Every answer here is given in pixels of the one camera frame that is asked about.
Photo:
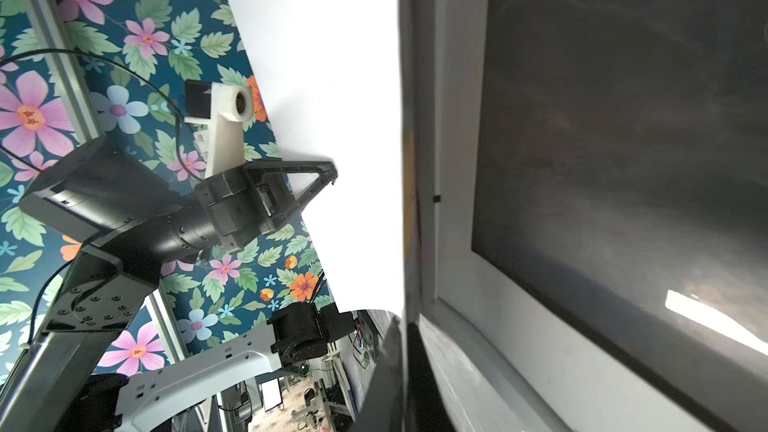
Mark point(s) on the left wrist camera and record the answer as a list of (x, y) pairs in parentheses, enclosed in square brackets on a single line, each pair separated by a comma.
[(222, 110)]

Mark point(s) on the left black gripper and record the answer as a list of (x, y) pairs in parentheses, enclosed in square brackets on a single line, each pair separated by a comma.
[(255, 199)]

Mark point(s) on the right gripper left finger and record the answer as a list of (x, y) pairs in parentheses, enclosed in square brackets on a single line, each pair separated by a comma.
[(383, 408)]

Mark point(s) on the clear acrylic sheet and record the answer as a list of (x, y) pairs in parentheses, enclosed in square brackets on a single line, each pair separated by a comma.
[(622, 162)]

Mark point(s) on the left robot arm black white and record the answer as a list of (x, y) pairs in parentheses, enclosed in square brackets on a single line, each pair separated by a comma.
[(130, 224)]

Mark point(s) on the white picture frame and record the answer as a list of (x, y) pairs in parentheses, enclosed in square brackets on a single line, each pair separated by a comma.
[(456, 342)]

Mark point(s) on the white photo mat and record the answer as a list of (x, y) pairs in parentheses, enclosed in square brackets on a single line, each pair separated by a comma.
[(558, 347)]

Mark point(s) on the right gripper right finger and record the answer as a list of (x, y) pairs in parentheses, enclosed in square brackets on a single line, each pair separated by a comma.
[(425, 409)]

